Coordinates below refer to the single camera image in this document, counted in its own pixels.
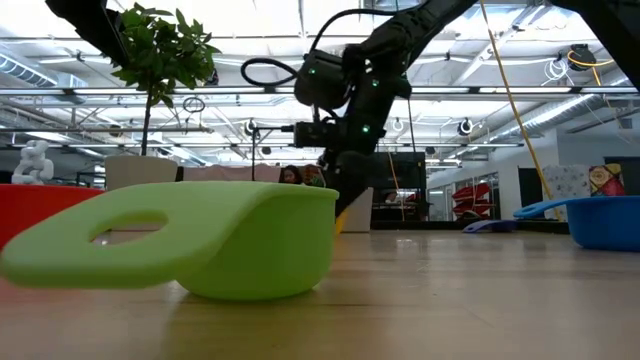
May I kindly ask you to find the blue plastic measuring cup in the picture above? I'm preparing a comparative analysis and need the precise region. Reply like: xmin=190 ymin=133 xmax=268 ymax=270
xmin=512 ymin=195 xmax=640 ymax=253

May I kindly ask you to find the black ceiling cable reel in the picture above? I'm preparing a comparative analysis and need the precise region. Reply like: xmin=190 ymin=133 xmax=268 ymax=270
xmin=566 ymin=43 xmax=599 ymax=72

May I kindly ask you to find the pink partition board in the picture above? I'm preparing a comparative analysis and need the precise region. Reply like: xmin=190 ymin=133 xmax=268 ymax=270
xmin=181 ymin=164 xmax=282 ymax=184

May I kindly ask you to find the white patterned cloth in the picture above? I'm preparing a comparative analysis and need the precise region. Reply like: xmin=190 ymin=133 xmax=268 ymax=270
xmin=541 ymin=164 xmax=592 ymax=222

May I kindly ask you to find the grey plastic basket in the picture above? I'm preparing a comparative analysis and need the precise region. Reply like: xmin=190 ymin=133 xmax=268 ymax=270
xmin=341 ymin=187 xmax=375 ymax=234

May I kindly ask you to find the black aluminium table frame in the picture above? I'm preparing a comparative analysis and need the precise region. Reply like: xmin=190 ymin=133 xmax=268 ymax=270
xmin=369 ymin=218 xmax=571 ymax=236

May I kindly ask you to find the green leafy plant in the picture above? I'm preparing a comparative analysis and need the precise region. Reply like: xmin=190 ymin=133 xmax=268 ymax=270
xmin=110 ymin=2 xmax=222 ymax=157

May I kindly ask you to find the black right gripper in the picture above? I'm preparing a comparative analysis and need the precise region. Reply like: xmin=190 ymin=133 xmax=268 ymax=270
xmin=327 ymin=74 xmax=414 ymax=217

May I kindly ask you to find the green plastic measuring cup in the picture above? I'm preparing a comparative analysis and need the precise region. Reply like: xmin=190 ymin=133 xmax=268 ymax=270
xmin=0 ymin=180 xmax=341 ymax=302

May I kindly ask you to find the red plastic measuring cup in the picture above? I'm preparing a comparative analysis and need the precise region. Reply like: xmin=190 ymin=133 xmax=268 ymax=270
xmin=0 ymin=183 xmax=105 ymax=250

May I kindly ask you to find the thin yellow cord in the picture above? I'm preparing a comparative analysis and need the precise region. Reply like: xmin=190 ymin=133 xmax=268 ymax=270
xmin=385 ymin=144 xmax=407 ymax=222

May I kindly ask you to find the black hanging cable loop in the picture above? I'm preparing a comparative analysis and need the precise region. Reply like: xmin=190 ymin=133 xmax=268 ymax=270
xmin=181 ymin=95 xmax=207 ymax=115

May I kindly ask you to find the red storage rack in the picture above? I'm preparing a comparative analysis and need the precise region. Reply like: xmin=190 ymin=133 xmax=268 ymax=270
xmin=451 ymin=181 xmax=494 ymax=218

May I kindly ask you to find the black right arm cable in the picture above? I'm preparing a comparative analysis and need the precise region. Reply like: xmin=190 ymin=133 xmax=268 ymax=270
xmin=239 ymin=6 xmax=401 ymax=89

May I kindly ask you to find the white cylindrical plant pot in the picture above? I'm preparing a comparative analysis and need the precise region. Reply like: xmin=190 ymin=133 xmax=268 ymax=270
xmin=104 ymin=155 xmax=180 ymax=192

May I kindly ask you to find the small dark blue measuring cup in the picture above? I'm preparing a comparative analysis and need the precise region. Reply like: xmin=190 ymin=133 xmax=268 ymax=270
xmin=461 ymin=219 xmax=518 ymax=235

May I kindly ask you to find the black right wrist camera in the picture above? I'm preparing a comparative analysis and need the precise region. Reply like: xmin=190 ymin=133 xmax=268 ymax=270
xmin=292 ymin=121 xmax=347 ymax=149

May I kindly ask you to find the thick yellow hanging cable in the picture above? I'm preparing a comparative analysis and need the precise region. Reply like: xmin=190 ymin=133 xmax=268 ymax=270
xmin=478 ymin=0 xmax=563 ymax=222

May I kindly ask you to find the black screen on stand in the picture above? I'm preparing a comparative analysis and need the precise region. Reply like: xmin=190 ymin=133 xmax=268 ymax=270
xmin=372 ymin=151 xmax=428 ymax=191

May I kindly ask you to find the colourful patterned cloth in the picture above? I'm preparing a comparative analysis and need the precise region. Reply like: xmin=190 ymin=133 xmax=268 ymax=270
xmin=588 ymin=163 xmax=627 ymax=198

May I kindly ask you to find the person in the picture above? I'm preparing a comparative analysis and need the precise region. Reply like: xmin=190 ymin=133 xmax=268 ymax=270
xmin=278 ymin=164 xmax=305 ymax=186

